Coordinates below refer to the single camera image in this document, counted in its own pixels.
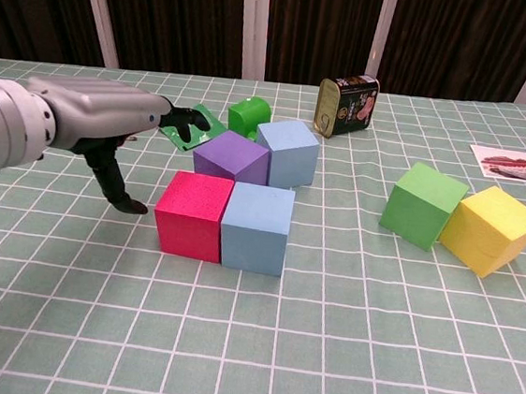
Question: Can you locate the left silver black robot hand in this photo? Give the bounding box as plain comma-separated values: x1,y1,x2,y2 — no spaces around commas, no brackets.
12,71,218,223

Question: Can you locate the purple foam cube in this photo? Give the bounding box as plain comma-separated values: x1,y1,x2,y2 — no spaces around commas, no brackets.
190,126,273,187

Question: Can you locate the pink foam cube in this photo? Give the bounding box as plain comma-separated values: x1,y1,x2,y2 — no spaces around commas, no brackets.
149,168,237,266

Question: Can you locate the light blue foam cube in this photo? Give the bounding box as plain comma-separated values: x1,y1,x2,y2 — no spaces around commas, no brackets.
215,179,297,279
249,114,324,193

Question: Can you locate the yellow foam cube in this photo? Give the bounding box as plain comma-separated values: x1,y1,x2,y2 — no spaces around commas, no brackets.
433,180,526,283

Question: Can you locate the green foil sachet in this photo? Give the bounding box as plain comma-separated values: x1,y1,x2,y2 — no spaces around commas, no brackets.
157,99,230,157

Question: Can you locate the green plastic building brick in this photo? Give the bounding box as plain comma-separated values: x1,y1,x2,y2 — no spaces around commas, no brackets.
224,94,274,144

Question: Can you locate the black luncheon meat tin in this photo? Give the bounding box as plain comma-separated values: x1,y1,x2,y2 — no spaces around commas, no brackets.
312,69,382,145

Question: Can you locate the green checked tablecloth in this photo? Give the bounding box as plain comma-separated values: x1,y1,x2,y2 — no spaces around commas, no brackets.
0,47,526,394

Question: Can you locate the green foam cube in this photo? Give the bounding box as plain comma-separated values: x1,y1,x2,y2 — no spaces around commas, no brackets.
375,157,472,255

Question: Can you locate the postcard with red building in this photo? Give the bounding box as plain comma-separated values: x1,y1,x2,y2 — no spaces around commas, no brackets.
465,142,526,184

